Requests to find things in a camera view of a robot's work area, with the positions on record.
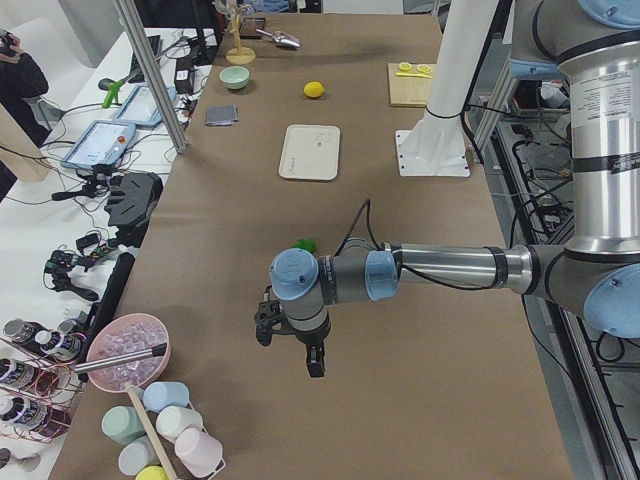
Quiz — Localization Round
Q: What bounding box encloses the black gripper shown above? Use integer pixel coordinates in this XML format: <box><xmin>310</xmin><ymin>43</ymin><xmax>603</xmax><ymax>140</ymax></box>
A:
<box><xmin>287</xmin><ymin>312</ymin><xmax>331</xmax><ymax>378</ymax></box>

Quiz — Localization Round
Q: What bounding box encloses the green lime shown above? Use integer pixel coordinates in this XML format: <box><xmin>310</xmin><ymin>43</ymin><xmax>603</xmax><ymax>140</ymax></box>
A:
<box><xmin>293</xmin><ymin>238</ymin><xmax>317</xmax><ymax>253</ymax></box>

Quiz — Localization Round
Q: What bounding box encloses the yellow lemon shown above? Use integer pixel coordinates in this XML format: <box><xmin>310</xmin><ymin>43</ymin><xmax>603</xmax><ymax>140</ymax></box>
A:
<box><xmin>303</xmin><ymin>81</ymin><xmax>325</xmax><ymax>99</ymax></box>

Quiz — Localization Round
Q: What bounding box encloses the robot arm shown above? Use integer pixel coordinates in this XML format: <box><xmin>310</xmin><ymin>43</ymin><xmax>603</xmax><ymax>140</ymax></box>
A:
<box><xmin>255</xmin><ymin>1</ymin><xmax>639</xmax><ymax>377</ymax></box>

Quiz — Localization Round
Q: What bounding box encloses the white rabbit tray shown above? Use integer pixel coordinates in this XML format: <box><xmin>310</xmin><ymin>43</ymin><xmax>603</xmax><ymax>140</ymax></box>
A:
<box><xmin>278</xmin><ymin>124</ymin><xmax>341</xmax><ymax>181</ymax></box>

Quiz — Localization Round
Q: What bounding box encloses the pink cup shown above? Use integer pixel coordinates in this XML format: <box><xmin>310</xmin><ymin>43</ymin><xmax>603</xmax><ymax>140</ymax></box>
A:
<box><xmin>174</xmin><ymin>427</ymin><xmax>226</xmax><ymax>478</ymax></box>

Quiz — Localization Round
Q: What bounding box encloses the white cup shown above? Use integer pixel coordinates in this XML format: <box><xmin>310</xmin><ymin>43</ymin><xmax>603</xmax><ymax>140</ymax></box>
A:
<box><xmin>156</xmin><ymin>406</ymin><xmax>204</xmax><ymax>443</ymax></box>

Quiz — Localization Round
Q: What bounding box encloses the blue cup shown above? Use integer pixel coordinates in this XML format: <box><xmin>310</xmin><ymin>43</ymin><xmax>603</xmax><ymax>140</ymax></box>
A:
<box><xmin>143</xmin><ymin>381</ymin><xmax>190</xmax><ymax>413</ymax></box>

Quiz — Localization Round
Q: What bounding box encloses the wooden cup stand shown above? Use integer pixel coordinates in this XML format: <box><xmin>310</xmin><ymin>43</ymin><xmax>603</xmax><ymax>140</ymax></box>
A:
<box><xmin>124</xmin><ymin>382</ymin><xmax>178</xmax><ymax>480</ymax></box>

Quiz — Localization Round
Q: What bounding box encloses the pink bowl of ice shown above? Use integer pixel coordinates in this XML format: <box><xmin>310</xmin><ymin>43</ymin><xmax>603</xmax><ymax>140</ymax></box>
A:
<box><xmin>86</xmin><ymin>313</ymin><xmax>171</xmax><ymax>393</ymax></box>

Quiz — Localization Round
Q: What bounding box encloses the yellow cup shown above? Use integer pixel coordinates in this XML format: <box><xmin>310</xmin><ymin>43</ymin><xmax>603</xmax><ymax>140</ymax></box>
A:
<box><xmin>135</xmin><ymin>465</ymin><xmax>169</xmax><ymax>480</ymax></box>

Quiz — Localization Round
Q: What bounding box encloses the grey cup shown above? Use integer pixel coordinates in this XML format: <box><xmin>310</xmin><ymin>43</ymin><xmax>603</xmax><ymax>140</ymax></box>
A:
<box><xmin>118</xmin><ymin>436</ymin><xmax>160</xmax><ymax>476</ymax></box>

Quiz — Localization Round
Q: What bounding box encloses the green cup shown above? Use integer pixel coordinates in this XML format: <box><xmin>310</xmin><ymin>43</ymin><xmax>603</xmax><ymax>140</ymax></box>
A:
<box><xmin>101</xmin><ymin>406</ymin><xmax>146</xmax><ymax>445</ymax></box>

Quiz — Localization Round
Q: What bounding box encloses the grey folded cloth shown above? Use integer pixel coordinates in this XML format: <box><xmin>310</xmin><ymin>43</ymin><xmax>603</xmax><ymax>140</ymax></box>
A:
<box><xmin>204</xmin><ymin>104</ymin><xmax>238</xmax><ymax>126</ymax></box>

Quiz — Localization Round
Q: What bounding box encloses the wooden cutting board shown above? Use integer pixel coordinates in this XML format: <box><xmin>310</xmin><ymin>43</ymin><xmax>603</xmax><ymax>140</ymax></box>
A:
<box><xmin>387</xmin><ymin>62</ymin><xmax>436</xmax><ymax>107</ymax></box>

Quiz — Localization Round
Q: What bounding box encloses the mint green bowl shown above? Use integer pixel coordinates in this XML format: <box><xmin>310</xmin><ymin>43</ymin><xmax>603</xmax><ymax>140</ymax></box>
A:
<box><xmin>219</xmin><ymin>66</ymin><xmax>250</xmax><ymax>90</ymax></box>

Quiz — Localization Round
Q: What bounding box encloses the yellow plastic knife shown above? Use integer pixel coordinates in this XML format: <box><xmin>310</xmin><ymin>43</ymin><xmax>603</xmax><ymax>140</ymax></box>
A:
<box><xmin>394</xmin><ymin>71</ymin><xmax>433</xmax><ymax>79</ymax></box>

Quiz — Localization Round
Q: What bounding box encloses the teach pendant tablet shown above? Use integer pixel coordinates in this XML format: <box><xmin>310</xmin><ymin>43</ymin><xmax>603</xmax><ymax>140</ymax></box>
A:
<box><xmin>60</xmin><ymin>120</ymin><xmax>136</xmax><ymax>171</ymax></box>

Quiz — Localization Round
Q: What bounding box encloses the wooden banana stand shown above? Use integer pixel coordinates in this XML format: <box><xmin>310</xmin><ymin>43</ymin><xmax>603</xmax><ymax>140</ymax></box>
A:
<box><xmin>214</xmin><ymin>0</ymin><xmax>256</xmax><ymax>65</ymax></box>

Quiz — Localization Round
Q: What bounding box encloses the silver scoop far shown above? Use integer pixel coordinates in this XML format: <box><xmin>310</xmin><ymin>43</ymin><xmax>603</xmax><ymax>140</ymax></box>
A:
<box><xmin>257</xmin><ymin>29</ymin><xmax>301</xmax><ymax>50</ymax></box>

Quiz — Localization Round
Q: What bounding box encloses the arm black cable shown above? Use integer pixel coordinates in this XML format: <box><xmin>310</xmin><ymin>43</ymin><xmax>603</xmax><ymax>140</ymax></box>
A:
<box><xmin>333</xmin><ymin>198</ymin><xmax>501</xmax><ymax>291</ymax></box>

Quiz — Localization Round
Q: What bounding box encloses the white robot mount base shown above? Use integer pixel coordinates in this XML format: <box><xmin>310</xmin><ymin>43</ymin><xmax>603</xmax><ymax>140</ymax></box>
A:
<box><xmin>396</xmin><ymin>0</ymin><xmax>511</xmax><ymax>177</ymax></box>

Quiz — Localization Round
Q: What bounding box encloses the copper wire bottle rack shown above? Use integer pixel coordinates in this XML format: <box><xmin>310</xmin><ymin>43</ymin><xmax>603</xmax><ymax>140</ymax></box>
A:
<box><xmin>1</xmin><ymin>318</ymin><xmax>84</xmax><ymax>443</ymax></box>

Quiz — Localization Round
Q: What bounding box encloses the aluminium frame post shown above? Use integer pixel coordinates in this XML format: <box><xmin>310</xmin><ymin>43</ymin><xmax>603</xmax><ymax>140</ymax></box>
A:
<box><xmin>113</xmin><ymin>0</ymin><xmax>187</xmax><ymax>154</ymax></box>

